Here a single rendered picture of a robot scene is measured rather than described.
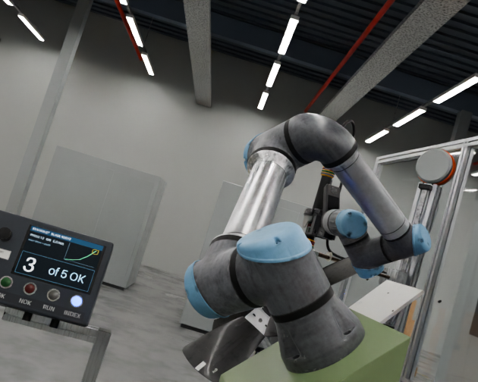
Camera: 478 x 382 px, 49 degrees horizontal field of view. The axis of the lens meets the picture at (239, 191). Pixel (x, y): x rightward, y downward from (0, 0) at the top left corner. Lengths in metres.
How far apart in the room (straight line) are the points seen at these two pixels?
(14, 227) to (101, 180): 7.71
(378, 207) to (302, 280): 0.49
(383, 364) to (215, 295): 0.30
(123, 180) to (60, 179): 1.02
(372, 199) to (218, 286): 0.51
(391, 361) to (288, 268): 0.21
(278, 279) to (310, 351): 0.13
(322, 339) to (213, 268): 0.23
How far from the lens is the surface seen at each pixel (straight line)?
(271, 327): 1.51
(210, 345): 1.73
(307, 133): 1.20
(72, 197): 9.02
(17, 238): 1.24
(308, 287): 0.88
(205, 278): 0.96
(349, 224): 1.40
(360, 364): 0.86
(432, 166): 2.35
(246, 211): 1.08
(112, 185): 8.89
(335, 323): 0.90
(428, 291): 2.37
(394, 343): 0.88
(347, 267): 1.77
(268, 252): 0.86
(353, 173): 1.26
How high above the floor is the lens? 1.35
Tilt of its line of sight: 5 degrees up
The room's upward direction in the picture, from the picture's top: 17 degrees clockwise
